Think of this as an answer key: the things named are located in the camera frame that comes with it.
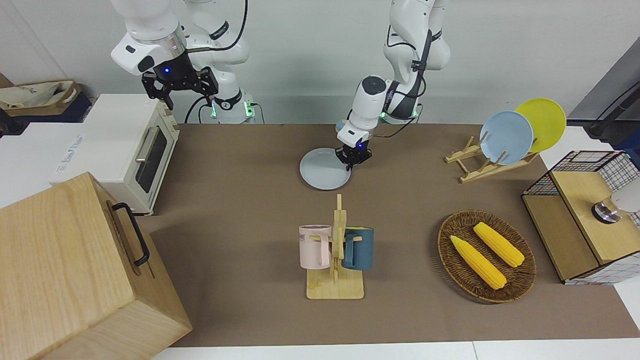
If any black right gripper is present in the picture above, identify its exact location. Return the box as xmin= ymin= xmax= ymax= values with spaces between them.
xmin=142 ymin=50 xmax=220 ymax=111

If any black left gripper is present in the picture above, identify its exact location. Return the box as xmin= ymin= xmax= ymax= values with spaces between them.
xmin=335 ymin=142 xmax=374 ymax=172

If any gray round plate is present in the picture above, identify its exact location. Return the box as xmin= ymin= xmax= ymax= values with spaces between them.
xmin=299 ymin=147 xmax=353 ymax=191

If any wooden plate rack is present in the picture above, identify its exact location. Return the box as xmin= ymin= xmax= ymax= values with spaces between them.
xmin=444 ymin=135 xmax=540 ymax=184

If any light blue plate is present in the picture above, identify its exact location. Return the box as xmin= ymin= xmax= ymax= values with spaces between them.
xmin=479 ymin=110 xmax=535 ymax=166

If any yellow plate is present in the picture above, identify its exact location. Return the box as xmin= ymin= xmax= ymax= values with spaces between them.
xmin=514 ymin=97 xmax=568 ymax=154

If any white toaster oven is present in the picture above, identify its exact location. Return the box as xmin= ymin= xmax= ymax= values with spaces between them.
xmin=48 ymin=93 xmax=181 ymax=217

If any teal mug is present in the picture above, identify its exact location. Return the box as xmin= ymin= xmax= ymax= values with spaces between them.
xmin=342 ymin=226 xmax=375 ymax=272

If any pink mug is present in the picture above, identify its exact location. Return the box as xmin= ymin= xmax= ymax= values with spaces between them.
xmin=298 ymin=224 xmax=334 ymax=270

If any brown table mat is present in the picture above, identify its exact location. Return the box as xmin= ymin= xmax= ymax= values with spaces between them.
xmin=139 ymin=123 xmax=640 ymax=348

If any wooden mug rack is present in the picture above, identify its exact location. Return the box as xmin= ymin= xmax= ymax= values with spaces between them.
xmin=305 ymin=193 xmax=365 ymax=301

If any brown paper bag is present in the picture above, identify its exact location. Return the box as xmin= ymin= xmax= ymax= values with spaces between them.
xmin=0 ymin=79 xmax=83 ymax=111

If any yellow corn cob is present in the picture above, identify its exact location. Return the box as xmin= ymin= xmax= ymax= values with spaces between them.
xmin=472 ymin=221 xmax=526 ymax=269
xmin=449 ymin=234 xmax=508 ymax=291

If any brown wicker basket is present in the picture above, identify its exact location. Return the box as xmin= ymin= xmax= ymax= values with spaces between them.
xmin=437 ymin=209 xmax=538 ymax=304

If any wooden drawer box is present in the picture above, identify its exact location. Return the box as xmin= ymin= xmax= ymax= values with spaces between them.
xmin=0 ymin=171 xmax=194 ymax=360

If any black pole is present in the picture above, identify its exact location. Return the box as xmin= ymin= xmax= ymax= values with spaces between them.
xmin=584 ymin=82 xmax=640 ymax=139

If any white cylinder bottle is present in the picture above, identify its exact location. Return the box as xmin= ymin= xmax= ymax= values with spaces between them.
xmin=591 ymin=182 xmax=640 ymax=225

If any white toaster oven handle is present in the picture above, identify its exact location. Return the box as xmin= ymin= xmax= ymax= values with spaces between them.
xmin=134 ymin=125 xmax=161 ymax=164

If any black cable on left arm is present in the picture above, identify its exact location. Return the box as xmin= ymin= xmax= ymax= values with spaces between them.
xmin=372 ymin=27 xmax=434 ymax=139

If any black drawer box handle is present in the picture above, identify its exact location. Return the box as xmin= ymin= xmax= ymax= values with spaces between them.
xmin=111 ymin=202 xmax=151 ymax=268

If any wire grid box with wood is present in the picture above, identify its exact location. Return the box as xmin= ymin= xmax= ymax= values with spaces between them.
xmin=521 ymin=149 xmax=640 ymax=286

